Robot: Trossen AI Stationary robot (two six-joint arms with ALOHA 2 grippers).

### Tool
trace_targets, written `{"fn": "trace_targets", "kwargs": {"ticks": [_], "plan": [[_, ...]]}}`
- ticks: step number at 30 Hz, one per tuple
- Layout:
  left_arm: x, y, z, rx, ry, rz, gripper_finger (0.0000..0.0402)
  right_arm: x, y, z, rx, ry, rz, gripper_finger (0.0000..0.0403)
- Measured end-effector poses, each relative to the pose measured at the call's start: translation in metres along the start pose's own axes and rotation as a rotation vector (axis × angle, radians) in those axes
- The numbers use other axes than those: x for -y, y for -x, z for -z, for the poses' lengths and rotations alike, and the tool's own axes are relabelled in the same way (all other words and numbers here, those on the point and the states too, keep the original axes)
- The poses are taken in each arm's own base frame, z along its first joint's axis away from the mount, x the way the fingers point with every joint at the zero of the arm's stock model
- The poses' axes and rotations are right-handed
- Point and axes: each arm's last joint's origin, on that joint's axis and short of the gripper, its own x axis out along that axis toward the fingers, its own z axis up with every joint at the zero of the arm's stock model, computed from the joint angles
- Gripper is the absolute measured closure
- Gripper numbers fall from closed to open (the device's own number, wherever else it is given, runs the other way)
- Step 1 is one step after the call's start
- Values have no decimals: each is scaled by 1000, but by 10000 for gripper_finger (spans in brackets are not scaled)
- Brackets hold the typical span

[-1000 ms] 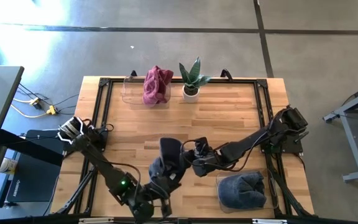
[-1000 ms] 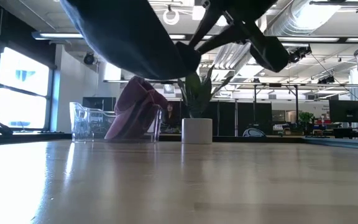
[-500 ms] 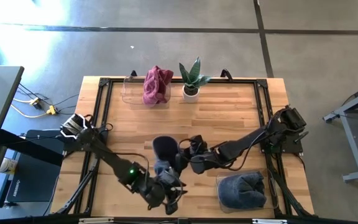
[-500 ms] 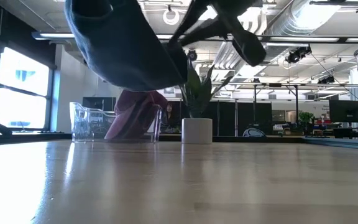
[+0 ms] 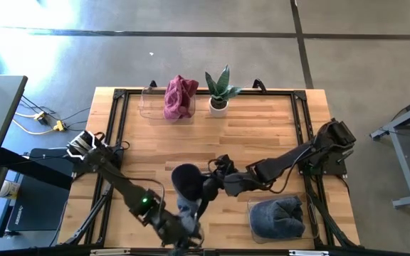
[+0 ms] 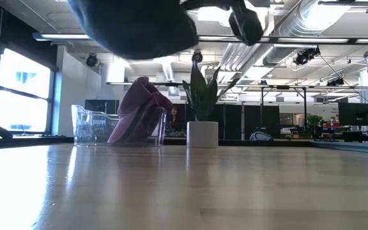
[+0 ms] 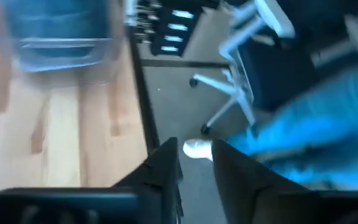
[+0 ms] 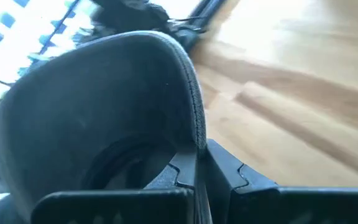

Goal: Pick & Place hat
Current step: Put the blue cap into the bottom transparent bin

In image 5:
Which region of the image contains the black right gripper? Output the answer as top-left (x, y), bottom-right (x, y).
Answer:
top-left (196, 174), bottom-right (229, 220)

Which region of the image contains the dark blue baseball cap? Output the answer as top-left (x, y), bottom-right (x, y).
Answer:
top-left (171, 163), bottom-right (211, 235)

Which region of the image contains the magenta cloth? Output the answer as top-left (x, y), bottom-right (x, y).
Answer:
top-left (162, 74), bottom-right (200, 122)

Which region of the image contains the snake plant in white pot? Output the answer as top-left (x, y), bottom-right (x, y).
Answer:
top-left (204, 65), bottom-right (243, 119)

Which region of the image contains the clear plastic bin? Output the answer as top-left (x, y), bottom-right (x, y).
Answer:
top-left (140, 86), bottom-right (197, 124)
top-left (246, 191), bottom-right (321, 245)

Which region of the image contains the black Husky mat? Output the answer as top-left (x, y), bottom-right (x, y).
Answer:
top-left (5, 147), bottom-right (76, 234)

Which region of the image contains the white paper cup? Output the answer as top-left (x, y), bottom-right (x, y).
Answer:
top-left (0, 179), bottom-right (21, 200)

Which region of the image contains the grey metal table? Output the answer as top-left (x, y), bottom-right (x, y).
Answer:
top-left (370, 90), bottom-right (410, 210)

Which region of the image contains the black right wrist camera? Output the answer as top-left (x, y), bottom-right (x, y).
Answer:
top-left (208, 154), bottom-right (236, 177)

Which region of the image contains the black aluminium table frame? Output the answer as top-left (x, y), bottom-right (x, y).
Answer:
top-left (58, 87), bottom-right (362, 256)

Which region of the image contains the cream power cable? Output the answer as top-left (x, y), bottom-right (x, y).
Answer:
top-left (11, 112), bottom-right (55, 136)

